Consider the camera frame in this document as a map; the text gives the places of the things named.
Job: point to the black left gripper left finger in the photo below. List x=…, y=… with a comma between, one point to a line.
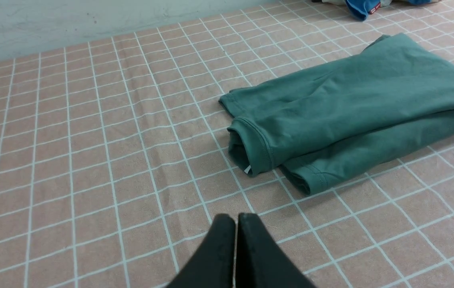
x=211, y=265

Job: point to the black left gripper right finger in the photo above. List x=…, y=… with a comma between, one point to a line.
x=260, y=263

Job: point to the pink checkered tablecloth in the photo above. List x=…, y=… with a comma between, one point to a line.
x=113, y=157

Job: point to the green long sleeve shirt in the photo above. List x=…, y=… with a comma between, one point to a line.
x=327, y=124

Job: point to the blue crumpled garment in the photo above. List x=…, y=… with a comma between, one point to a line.
x=361, y=9

